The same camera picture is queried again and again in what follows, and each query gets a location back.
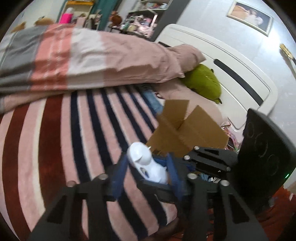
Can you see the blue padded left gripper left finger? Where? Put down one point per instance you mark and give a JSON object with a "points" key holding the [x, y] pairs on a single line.
{"points": [[62, 219]]}

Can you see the pink pillow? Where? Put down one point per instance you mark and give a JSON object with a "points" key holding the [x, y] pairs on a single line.
{"points": [[188, 56]]}

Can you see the pink grey plaid duvet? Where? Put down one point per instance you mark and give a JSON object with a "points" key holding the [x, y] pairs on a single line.
{"points": [[45, 60]]}

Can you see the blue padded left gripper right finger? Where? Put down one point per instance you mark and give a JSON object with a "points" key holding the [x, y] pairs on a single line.
{"points": [[233, 220]]}

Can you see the cluttered storage shelf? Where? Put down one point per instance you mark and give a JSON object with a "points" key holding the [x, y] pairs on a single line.
{"points": [[140, 18]]}

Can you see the framed wall photo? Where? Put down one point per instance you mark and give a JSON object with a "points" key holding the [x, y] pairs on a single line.
{"points": [[251, 16]]}

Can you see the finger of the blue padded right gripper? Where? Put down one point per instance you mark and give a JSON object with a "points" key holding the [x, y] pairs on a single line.
{"points": [[160, 160]]}

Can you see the green plush toy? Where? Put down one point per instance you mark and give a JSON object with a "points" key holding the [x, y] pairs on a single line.
{"points": [[203, 81]]}

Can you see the teal curtain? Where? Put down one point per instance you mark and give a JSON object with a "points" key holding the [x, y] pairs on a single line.
{"points": [[105, 8]]}

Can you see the white bed headboard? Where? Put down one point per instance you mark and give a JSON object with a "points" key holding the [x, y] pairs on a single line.
{"points": [[243, 84]]}

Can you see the brown plush toy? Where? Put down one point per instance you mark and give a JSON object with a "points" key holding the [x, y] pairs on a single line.
{"points": [[115, 19]]}

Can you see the red pink striped blanket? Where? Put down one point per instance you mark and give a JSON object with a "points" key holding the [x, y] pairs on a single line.
{"points": [[67, 137]]}

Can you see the yellow white cabinet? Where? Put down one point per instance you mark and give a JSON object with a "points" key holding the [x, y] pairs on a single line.
{"points": [[80, 8]]}

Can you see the brown cardboard box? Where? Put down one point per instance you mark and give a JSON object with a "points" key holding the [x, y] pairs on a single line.
{"points": [[178, 134]]}

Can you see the guitar headstock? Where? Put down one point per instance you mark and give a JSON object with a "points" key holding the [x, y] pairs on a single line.
{"points": [[287, 55]]}

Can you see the pink bottle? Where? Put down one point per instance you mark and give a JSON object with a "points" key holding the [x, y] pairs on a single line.
{"points": [[67, 16]]}

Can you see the white earbud case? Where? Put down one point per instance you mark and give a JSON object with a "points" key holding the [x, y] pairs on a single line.
{"points": [[140, 157]]}

